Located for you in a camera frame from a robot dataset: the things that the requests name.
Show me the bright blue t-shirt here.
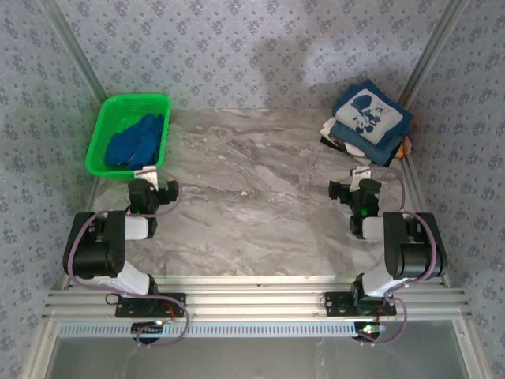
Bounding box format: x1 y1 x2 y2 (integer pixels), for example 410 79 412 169
104 113 166 171

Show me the folded black and white t-shirt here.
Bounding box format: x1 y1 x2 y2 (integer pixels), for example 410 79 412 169
319 118 370 163

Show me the folded orange and white garment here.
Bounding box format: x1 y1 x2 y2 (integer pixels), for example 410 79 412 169
394 136 413 161

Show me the folded navy cartoon-print t-shirt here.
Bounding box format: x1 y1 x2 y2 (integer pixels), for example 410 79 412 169
331 78 414 149

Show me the green plastic basket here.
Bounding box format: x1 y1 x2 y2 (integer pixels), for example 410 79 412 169
84 92 173 182

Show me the small circuit board with LED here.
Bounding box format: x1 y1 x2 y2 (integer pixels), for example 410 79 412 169
354 322 386 339
132 320 165 336

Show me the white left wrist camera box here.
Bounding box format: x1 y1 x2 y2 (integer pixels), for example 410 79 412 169
135 165 159 190

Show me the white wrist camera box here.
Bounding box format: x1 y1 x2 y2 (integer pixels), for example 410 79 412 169
350 166 374 190
135 165 159 190

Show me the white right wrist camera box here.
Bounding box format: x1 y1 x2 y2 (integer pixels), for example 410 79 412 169
350 166 374 190

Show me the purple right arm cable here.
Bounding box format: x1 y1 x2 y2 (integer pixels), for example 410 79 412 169
357 165 440 348

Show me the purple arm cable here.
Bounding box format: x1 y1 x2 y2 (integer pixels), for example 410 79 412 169
357 165 440 348
65 168 191 349

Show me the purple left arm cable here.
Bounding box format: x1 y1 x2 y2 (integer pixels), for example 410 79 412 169
65 168 191 349

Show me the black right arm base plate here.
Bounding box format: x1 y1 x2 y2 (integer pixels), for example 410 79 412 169
324 291 397 317

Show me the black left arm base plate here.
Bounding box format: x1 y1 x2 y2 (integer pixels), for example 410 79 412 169
114 292 187 319

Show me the aluminium frame cross rail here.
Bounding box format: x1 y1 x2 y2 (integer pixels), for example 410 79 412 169
42 275 473 319

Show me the aluminium frame post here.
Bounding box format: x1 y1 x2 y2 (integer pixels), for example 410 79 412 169
39 0 110 102
397 0 473 107

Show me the grey slotted cable duct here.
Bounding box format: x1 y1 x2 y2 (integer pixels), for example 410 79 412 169
58 321 362 339

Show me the aluminium frame leg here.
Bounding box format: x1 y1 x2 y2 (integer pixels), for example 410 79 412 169
453 317 492 379
22 320 60 379

